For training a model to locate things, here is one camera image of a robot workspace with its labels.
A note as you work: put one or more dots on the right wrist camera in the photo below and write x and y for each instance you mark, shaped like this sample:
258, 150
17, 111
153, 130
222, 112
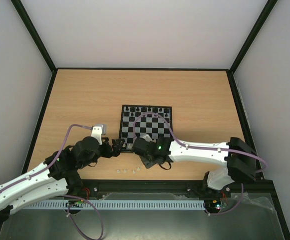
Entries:
146, 137

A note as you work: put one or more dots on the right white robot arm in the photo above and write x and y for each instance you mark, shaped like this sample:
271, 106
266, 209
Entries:
210, 153

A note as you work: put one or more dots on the black frame post back left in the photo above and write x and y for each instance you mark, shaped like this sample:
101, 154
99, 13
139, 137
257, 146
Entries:
19, 7

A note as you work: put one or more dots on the black frame rail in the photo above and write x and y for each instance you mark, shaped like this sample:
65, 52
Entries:
39, 122
244, 125
139, 186

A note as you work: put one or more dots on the white slotted cable duct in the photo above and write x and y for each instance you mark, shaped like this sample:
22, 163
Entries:
63, 204

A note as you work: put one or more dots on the black silver chess board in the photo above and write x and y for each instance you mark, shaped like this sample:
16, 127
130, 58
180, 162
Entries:
132, 126

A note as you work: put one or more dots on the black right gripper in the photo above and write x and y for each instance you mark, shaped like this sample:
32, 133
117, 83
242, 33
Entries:
147, 160

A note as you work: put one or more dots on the black right frame rail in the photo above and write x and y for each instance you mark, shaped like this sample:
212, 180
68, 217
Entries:
244, 125

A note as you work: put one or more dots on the black left frame rail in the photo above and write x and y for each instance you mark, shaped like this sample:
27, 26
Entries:
39, 122

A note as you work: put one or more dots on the black front frame rail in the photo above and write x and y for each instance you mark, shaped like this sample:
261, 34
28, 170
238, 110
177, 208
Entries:
139, 186

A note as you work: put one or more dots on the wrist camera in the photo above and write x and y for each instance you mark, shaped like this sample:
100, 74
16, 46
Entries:
146, 137
97, 131

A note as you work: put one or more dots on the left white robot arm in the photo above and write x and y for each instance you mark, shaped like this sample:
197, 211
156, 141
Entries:
56, 176

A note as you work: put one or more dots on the white knight piece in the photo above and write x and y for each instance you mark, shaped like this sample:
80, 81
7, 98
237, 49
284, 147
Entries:
130, 146

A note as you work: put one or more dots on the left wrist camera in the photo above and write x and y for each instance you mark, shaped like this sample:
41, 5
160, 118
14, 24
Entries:
97, 131

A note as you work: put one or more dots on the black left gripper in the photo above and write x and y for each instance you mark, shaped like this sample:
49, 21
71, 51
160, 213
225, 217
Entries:
117, 151

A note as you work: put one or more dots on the clear plastic sheet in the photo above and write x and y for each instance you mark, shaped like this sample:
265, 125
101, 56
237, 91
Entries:
255, 199

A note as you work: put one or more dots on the black frame post back right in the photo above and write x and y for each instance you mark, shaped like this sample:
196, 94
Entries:
269, 6

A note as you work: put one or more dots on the black frame post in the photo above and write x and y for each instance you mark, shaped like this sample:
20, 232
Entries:
269, 6
19, 7

